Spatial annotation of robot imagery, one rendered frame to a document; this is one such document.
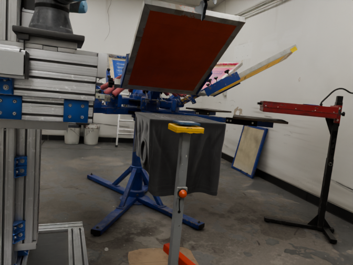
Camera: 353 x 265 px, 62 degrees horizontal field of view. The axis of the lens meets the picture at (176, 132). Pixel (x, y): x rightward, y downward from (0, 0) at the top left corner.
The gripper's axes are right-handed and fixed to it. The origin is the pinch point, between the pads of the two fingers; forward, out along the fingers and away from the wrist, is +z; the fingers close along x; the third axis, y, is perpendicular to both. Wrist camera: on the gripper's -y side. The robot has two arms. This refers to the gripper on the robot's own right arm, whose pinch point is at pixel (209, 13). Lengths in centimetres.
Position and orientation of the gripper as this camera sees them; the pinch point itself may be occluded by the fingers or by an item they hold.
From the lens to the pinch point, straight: 155.2
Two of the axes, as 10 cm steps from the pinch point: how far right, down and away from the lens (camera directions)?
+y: -9.5, -0.5, -3.1
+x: 3.2, -1.5, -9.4
